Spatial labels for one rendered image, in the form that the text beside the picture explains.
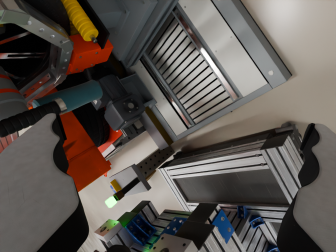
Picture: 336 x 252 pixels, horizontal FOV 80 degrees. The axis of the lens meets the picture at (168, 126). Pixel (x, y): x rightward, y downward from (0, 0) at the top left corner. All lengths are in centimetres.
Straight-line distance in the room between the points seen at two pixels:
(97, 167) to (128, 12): 79
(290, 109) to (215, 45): 43
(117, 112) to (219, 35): 61
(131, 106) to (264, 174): 73
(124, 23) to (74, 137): 64
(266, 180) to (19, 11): 100
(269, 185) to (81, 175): 90
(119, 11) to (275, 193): 107
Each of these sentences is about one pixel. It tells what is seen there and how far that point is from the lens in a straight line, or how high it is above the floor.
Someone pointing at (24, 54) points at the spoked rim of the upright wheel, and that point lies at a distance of 94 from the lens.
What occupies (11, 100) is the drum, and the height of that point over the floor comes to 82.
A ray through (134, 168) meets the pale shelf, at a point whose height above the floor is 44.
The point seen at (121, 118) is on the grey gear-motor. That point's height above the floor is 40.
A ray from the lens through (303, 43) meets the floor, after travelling 95.
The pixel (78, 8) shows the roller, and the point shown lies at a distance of 85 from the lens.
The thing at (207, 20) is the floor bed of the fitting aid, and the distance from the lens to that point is 99.
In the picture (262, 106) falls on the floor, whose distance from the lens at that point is 106.
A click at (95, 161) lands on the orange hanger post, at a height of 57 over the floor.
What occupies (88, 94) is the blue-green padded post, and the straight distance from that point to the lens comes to 92.
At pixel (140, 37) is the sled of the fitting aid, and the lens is 117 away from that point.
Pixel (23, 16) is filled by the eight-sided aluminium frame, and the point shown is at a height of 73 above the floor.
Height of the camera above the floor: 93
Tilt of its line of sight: 39 degrees down
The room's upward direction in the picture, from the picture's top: 125 degrees counter-clockwise
